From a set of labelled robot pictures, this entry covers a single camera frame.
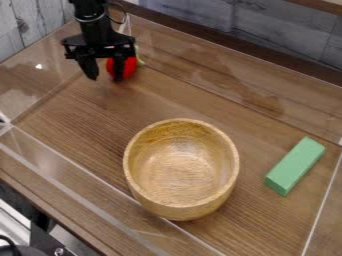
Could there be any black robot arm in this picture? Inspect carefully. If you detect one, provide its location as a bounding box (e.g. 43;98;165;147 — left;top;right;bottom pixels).
62;0;138;81

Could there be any black metal mount base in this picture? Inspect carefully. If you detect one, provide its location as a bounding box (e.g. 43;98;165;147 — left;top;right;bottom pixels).
30;212;76;256

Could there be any red plush strawberry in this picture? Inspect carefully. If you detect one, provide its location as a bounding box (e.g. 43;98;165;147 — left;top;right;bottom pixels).
106;46;145;81

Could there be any black cable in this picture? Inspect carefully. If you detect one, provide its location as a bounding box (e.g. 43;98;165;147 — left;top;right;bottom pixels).
0;234;28;256

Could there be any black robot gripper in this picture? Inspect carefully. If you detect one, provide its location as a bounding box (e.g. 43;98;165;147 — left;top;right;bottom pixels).
62;20;137;81

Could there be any clear acrylic corner bracket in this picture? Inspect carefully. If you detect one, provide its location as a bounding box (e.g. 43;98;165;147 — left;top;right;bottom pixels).
118;15;133;36

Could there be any wooden bowl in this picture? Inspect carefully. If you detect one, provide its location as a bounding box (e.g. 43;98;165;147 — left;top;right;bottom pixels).
123;118;241;221

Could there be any clear acrylic tray wall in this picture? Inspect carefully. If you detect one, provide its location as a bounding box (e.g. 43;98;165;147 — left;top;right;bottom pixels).
0;18;342;256

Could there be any green rectangular block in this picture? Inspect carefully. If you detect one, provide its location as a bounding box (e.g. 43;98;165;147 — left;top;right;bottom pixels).
265;137;326;196

